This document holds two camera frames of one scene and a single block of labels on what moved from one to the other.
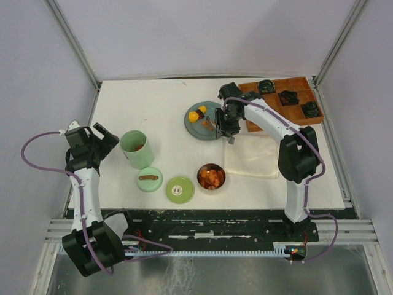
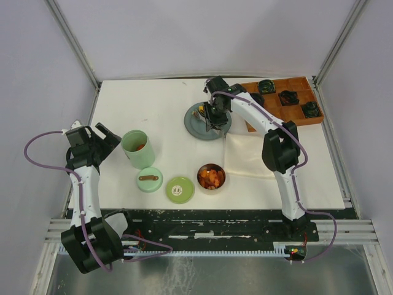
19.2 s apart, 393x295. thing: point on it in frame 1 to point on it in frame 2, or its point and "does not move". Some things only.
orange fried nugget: x=212 y=174 to x=204 y=173
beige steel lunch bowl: x=211 y=176 does not move
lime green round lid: x=180 y=190 does not move
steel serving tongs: x=230 y=139 to x=209 y=124
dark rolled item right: x=311 y=109 does not move
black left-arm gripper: x=108 y=142 does not move
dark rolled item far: x=266 y=86 does not move
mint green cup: x=135 y=145 does not move
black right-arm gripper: x=230 y=130 to x=220 y=121
